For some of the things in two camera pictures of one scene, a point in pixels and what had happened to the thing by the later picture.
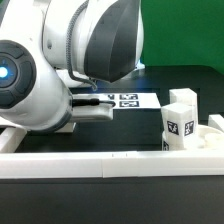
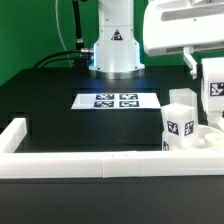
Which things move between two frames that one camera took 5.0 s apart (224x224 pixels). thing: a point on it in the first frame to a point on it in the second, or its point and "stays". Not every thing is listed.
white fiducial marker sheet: x=134 y=100 stays
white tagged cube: x=179 y=126 stays
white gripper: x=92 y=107 to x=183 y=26
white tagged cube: x=67 y=128 to x=213 y=81
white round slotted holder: x=209 y=138 stays
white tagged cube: x=185 y=96 stays
